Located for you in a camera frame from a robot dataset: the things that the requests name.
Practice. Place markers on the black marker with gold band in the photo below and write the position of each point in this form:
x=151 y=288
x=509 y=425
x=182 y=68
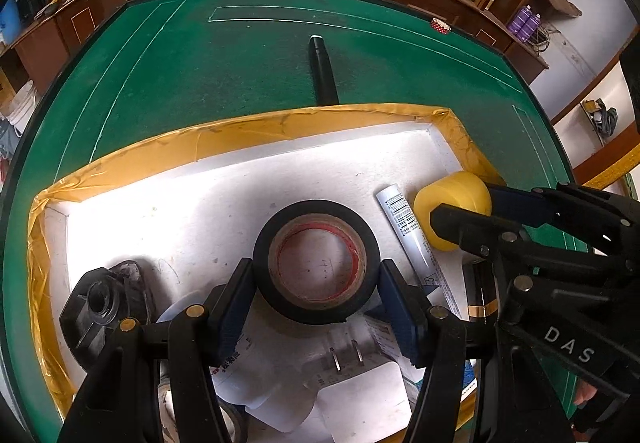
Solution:
x=480 y=295

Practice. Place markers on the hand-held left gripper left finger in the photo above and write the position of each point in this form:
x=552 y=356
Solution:
x=235 y=310

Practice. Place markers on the dark shoes on shelf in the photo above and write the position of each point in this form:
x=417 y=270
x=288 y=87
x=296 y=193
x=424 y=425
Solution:
x=602 y=118

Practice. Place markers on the small red patterned item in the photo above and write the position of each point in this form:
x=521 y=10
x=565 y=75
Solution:
x=440 y=26

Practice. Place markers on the purple bottles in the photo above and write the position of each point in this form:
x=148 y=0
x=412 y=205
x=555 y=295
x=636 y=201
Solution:
x=524 y=23

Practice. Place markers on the white usb charger plug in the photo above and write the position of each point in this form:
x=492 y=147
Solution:
x=365 y=398

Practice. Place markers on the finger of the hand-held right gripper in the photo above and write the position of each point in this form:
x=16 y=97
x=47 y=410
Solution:
x=465 y=228
x=520 y=205

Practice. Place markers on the grey tape roll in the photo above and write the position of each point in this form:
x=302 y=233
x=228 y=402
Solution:
x=232 y=420

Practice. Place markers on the cardboard box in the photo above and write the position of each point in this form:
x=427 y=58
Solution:
x=560 y=0

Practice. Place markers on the black electrical tape roll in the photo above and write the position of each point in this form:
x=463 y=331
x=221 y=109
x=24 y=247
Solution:
x=265 y=273

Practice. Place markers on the blue plastic jug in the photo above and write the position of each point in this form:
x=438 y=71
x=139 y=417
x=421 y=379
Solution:
x=10 y=20

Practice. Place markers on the white squeeze tube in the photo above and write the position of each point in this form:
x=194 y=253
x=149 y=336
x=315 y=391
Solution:
x=405 y=218

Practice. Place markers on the white box with yellow tape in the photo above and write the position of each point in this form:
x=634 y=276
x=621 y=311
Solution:
x=200 y=143

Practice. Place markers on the person's right hand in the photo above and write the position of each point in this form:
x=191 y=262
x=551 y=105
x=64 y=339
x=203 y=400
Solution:
x=585 y=395

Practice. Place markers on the white plastic bucket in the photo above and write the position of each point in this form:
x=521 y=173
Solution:
x=20 y=108

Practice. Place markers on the yellow tape roll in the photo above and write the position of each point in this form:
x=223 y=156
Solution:
x=450 y=193

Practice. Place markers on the black marker with white band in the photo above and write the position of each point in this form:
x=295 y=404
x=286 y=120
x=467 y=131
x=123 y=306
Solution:
x=322 y=73

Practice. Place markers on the white bottle with red label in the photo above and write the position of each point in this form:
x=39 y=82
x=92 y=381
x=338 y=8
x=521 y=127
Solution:
x=270 y=373

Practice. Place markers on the black triangular plastic knob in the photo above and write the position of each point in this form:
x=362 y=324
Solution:
x=100 y=308

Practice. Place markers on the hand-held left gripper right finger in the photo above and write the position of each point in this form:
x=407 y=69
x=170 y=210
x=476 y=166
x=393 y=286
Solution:
x=400 y=315

